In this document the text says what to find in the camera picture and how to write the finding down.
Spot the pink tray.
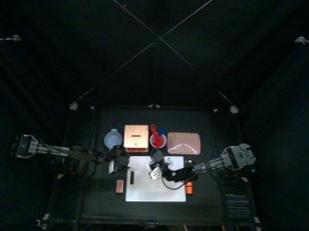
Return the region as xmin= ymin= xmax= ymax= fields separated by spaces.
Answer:
xmin=165 ymin=132 xmax=203 ymax=156

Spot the grey bowl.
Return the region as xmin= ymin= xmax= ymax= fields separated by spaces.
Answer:
xmin=102 ymin=128 xmax=124 ymax=151

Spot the white text label sticker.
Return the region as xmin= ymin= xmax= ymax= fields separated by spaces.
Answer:
xmin=224 ymin=193 xmax=252 ymax=218

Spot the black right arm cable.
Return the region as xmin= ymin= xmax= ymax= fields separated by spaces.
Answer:
xmin=160 ymin=175 xmax=191 ymax=191

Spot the white cutting board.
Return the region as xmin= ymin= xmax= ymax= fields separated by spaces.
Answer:
xmin=124 ymin=154 xmax=187 ymax=203

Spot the thin diagonal brace wire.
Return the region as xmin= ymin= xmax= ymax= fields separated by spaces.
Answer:
xmin=73 ymin=0 xmax=213 ymax=105
xmin=112 ymin=0 xmax=235 ymax=106

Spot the red plastic cup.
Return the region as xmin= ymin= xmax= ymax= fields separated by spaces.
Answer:
xmin=148 ymin=133 xmax=167 ymax=149

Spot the red toy spatula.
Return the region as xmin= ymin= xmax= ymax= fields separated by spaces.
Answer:
xmin=149 ymin=124 xmax=160 ymax=143

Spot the wooden box red front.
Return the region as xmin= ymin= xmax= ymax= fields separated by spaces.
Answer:
xmin=121 ymin=125 xmax=149 ymax=153

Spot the toy salmon nigiri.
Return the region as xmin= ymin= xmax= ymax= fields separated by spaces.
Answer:
xmin=114 ymin=179 xmax=125 ymax=194

